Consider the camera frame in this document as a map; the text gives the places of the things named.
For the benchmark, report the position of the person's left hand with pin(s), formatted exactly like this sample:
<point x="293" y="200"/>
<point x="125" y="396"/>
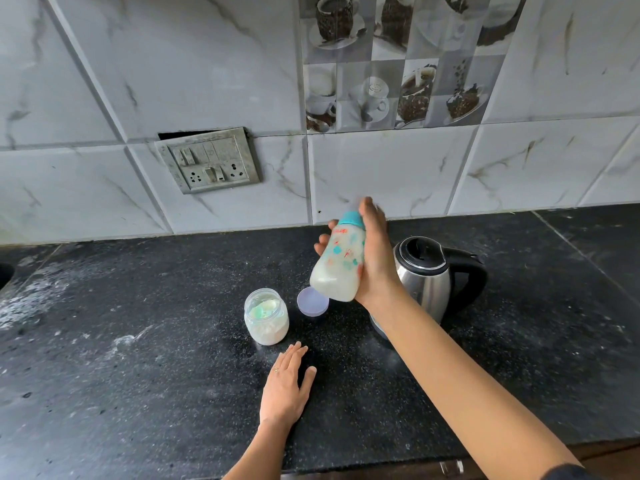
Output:
<point x="281" y="394"/>

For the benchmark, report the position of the clear bottle cap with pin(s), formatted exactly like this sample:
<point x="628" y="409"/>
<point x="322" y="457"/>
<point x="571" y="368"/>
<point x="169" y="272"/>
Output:
<point x="354" y="207"/>

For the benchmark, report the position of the dark shirt sleeve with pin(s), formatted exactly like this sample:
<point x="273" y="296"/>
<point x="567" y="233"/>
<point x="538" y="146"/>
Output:
<point x="570" y="473"/>

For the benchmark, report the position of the brown lower cabinet front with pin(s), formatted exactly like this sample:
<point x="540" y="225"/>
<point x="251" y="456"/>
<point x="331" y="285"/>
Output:
<point x="400" y="469"/>

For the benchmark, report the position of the person's right forearm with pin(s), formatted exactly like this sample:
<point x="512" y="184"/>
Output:
<point x="465" y="394"/>

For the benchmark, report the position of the black sink basin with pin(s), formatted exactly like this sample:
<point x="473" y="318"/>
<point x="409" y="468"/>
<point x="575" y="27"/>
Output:
<point x="5" y="275"/>

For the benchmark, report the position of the clear baby bottle blue print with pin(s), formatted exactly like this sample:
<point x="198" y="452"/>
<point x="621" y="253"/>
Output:
<point x="335" y="279"/>

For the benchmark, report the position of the teal measuring scoop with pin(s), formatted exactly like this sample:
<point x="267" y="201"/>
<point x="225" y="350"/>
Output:
<point x="263" y="308"/>

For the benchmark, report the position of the person's right hand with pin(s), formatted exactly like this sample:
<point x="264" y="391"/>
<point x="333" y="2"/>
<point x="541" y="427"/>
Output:
<point x="380" y="274"/>

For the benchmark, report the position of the grey wall switch socket panel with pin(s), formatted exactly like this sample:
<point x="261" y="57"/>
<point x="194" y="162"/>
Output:
<point x="207" y="160"/>

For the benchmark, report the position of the glass jar of white powder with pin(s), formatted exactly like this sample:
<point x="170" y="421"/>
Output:
<point x="266" y="333"/>

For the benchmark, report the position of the teal bottle nipple collar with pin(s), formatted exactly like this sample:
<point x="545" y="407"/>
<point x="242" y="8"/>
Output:
<point x="352" y="219"/>

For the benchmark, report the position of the pale lavender jar lid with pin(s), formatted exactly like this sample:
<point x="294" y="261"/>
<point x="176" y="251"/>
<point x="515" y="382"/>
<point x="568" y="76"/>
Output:
<point x="311" y="300"/>

